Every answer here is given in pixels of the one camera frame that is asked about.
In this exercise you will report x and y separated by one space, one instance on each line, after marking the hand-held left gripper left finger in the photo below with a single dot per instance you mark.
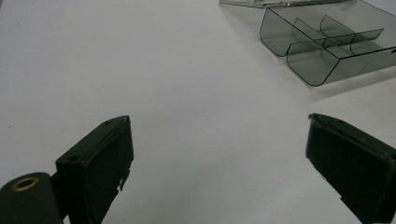
93 168

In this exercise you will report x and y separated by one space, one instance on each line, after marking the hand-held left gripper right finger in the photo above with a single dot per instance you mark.
355 168

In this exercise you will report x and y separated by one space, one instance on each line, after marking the smoky transparent box lid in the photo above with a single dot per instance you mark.
249 2

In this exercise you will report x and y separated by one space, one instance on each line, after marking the smoky transparent divided organizer box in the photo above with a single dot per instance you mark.
314 59

